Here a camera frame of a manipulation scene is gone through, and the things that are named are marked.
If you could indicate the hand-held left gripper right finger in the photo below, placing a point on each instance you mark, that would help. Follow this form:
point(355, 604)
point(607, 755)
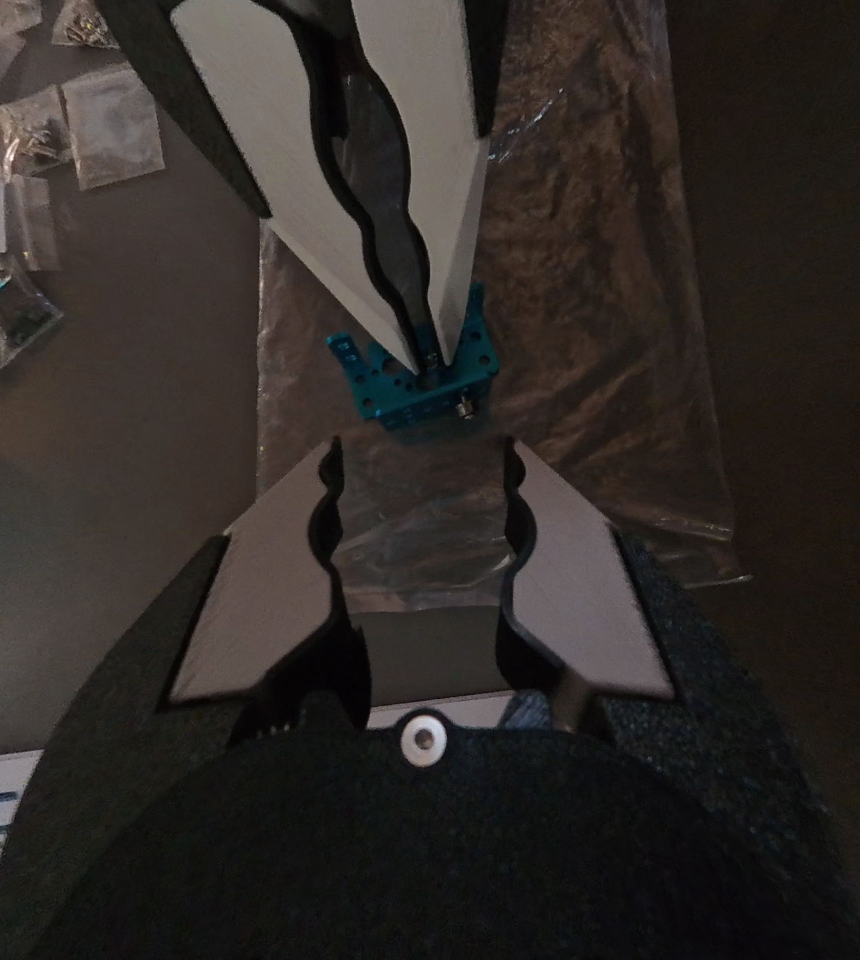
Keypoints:
point(587, 600)

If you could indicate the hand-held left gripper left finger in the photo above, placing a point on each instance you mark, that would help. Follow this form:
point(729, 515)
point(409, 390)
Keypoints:
point(265, 600)

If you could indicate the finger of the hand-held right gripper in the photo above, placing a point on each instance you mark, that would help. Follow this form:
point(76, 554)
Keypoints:
point(437, 112)
point(265, 120)

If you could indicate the blue perforated metal bracket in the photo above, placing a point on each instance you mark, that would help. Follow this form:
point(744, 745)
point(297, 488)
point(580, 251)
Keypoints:
point(392, 405)

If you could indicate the pile of small screw bags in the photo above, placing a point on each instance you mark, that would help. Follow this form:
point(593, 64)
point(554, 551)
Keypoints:
point(107, 135)

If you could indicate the large clear plastic bag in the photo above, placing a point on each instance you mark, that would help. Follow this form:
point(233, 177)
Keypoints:
point(587, 337)

